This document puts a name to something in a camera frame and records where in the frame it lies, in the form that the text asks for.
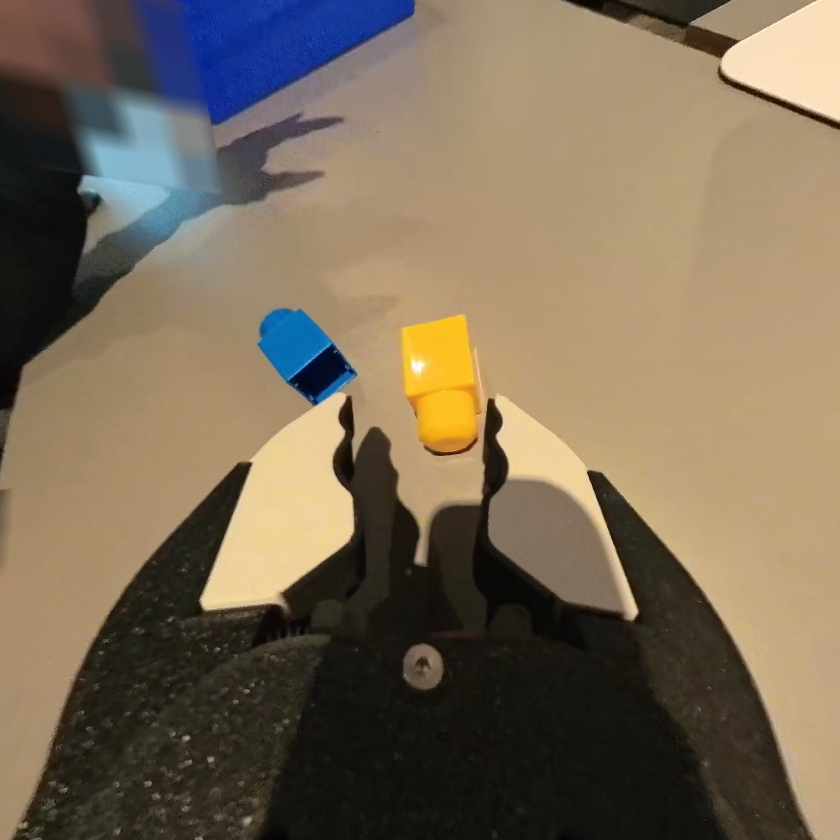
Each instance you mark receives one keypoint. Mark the person's left forearm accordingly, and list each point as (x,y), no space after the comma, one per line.
(36,282)

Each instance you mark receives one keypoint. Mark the blue plastic bin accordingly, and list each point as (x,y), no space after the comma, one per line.
(295,52)

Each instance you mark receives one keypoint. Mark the yellow one-stud block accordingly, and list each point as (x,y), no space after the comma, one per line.
(439,374)

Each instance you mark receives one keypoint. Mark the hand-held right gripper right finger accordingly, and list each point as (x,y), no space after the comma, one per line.
(558,525)

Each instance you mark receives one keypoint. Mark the blue one-stud block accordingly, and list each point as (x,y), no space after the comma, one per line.
(298,348)

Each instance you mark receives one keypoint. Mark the black table pad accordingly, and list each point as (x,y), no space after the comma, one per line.
(656,19)

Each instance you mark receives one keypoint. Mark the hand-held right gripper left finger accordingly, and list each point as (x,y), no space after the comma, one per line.
(282,518)

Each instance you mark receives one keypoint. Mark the white stand base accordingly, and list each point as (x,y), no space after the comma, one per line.
(794,59)

